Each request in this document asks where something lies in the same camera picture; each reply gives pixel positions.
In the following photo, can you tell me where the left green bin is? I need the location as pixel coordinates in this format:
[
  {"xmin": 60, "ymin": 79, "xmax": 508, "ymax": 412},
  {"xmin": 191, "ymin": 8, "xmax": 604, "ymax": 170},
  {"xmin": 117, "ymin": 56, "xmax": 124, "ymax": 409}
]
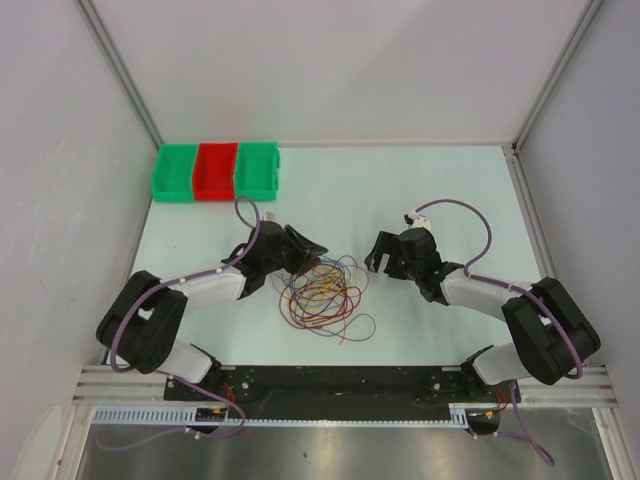
[{"xmin": 151, "ymin": 144, "xmax": 198, "ymax": 203}]

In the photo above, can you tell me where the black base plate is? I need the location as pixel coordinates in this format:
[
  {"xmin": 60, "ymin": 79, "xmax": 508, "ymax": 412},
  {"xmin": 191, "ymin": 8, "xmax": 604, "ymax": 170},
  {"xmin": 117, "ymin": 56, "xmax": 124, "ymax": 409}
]
[{"xmin": 164, "ymin": 365, "xmax": 510, "ymax": 406}]

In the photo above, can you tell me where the aluminium frame rail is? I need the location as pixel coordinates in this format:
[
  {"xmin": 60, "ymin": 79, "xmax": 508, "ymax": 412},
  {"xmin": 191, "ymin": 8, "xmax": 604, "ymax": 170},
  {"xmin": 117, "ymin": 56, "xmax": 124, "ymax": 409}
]
[{"xmin": 73, "ymin": 365, "xmax": 618, "ymax": 408}]

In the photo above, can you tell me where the red bin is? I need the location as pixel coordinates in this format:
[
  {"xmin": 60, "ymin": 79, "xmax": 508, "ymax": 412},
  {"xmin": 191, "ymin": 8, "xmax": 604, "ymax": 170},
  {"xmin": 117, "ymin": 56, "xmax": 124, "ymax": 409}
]
[{"xmin": 192, "ymin": 143, "xmax": 238, "ymax": 202}]

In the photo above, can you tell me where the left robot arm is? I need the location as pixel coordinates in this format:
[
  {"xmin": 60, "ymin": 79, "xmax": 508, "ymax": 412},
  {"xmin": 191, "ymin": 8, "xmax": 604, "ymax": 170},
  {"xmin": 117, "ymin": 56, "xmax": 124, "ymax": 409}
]
[{"xmin": 96, "ymin": 220, "xmax": 328, "ymax": 400}]

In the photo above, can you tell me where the grey cable duct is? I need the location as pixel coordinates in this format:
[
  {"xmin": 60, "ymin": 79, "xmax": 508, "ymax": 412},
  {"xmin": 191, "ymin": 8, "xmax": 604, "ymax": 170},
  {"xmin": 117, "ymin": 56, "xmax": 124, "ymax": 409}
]
[{"xmin": 93, "ymin": 405, "xmax": 468, "ymax": 429}]

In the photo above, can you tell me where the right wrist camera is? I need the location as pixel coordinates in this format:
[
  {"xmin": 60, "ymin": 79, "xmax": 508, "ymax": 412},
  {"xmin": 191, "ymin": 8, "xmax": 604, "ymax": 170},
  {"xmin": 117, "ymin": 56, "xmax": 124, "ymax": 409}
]
[{"xmin": 404, "ymin": 210, "xmax": 433, "ymax": 233}]

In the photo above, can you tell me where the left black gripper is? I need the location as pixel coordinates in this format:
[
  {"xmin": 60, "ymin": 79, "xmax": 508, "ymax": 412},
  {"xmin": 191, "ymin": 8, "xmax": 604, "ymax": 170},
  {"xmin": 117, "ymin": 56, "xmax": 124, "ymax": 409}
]
[{"xmin": 262, "ymin": 225, "xmax": 327, "ymax": 276}]

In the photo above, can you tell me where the dark blue wire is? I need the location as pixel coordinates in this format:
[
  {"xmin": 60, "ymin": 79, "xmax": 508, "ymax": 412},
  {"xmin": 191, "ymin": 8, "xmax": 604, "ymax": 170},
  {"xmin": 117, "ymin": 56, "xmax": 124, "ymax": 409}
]
[{"xmin": 289, "ymin": 257, "xmax": 359, "ymax": 321}]

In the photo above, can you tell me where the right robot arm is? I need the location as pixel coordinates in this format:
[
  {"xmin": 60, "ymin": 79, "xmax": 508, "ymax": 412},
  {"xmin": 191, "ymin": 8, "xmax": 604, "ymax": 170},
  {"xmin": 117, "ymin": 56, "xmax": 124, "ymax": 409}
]
[{"xmin": 365, "ymin": 227, "xmax": 601, "ymax": 401}]

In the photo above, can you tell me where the right green bin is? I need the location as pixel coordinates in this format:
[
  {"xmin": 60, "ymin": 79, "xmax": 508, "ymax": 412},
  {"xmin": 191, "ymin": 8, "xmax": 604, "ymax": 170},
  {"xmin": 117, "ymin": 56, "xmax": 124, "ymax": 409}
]
[{"xmin": 234, "ymin": 142, "xmax": 280, "ymax": 201}]

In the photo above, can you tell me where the green bin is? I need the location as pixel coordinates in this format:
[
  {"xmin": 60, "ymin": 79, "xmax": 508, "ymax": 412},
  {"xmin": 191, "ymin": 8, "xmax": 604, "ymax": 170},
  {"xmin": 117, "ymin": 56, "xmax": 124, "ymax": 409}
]
[
  {"xmin": 234, "ymin": 142, "xmax": 280, "ymax": 201},
  {"xmin": 151, "ymin": 144, "xmax": 198, "ymax": 203}
]

